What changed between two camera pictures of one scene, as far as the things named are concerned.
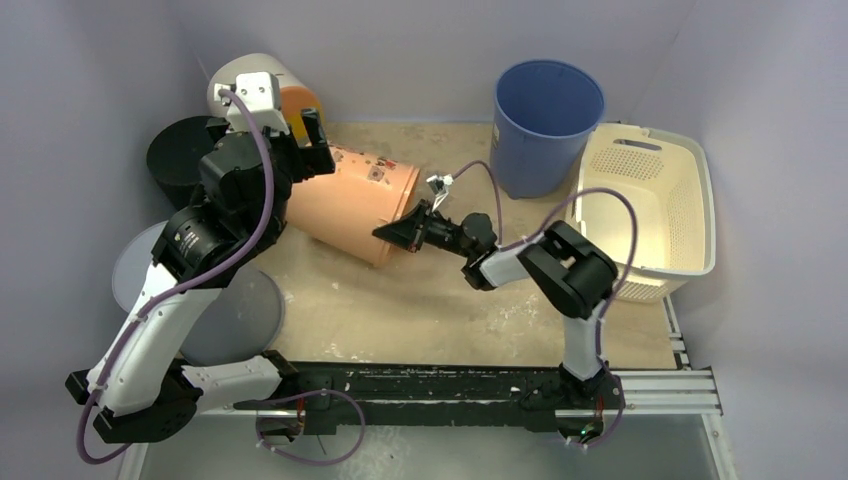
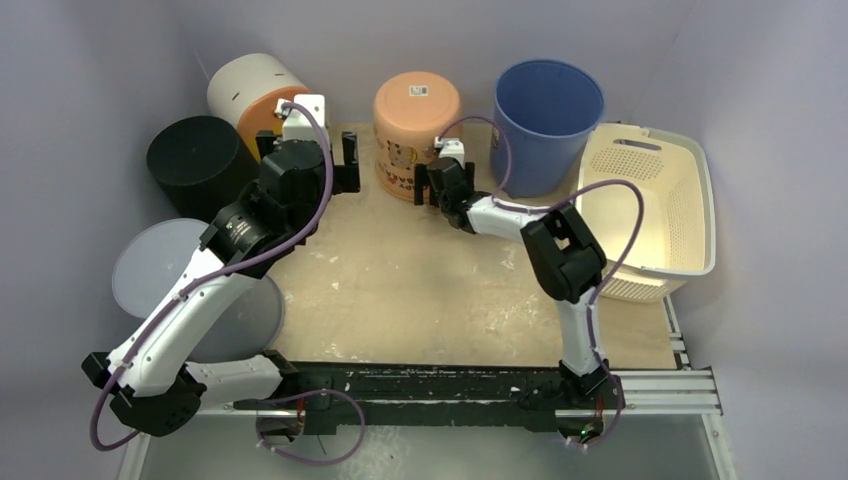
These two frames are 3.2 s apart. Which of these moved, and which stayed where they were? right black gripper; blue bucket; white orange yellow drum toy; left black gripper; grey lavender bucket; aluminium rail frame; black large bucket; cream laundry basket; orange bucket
Moved: orange bucket; left black gripper; right black gripper
Stayed: cream laundry basket; white orange yellow drum toy; aluminium rail frame; black large bucket; blue bucket; grey lavender bucket
